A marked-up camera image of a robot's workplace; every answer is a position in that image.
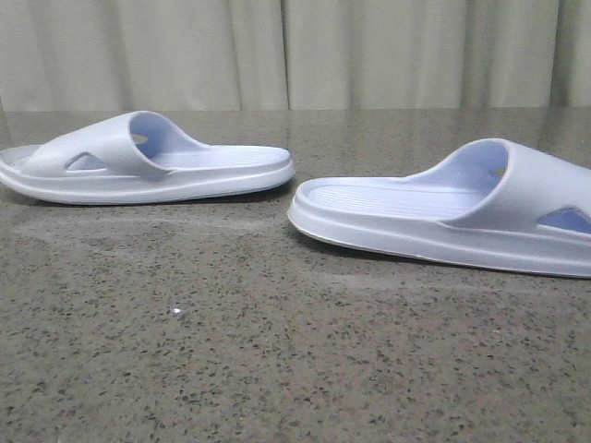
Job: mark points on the light blue slipper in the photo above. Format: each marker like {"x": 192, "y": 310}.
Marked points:
{"x": 491, "y": 204}
{"x": 140, "y": 157}

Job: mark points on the beige background curtain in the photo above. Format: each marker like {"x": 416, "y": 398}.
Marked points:
{"x": 298, "y": 55}

